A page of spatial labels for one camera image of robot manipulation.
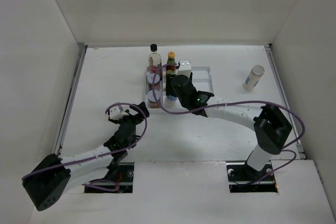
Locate white shaker blue label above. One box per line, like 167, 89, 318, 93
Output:
243, 65, 265, 91
166, 95, 177, 103

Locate spice jar orange contents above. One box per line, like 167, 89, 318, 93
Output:
147, 90, 161, 109

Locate spice jar dark contents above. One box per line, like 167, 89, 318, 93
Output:
146, 72, 161, 92

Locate green bottle yellow cap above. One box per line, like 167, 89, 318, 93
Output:
166, 51, 176, 71

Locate dark sauce bottle black cap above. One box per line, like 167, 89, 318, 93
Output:
148, 44, 162, 73

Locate small yellow label bottle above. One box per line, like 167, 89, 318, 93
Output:
165, 70, 175, 93

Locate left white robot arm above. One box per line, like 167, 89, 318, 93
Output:
22, 102, 150, 211

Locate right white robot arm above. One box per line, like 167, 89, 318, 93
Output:
166, 74, 292, 180

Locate white divided organizer tray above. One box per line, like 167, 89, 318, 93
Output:
144, 66, 214, 114

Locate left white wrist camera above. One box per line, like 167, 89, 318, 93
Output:
105, 105, 128, 120

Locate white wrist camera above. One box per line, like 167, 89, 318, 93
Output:
105, 105, 128, 120
176, 60, 192, 78

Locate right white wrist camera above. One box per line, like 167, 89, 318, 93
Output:
176, 60, 192, 78

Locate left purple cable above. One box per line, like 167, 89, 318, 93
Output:
21, 102, 148, 193

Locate purple cable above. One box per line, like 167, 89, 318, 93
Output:
152, 62, 307, 184
21, 102, 148, 193

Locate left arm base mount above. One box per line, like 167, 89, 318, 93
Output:
84, 163, 134, 194

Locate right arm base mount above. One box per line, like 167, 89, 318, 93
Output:
226, 162, 278, 193

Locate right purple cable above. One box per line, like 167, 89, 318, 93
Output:
152, 62, 307, 184

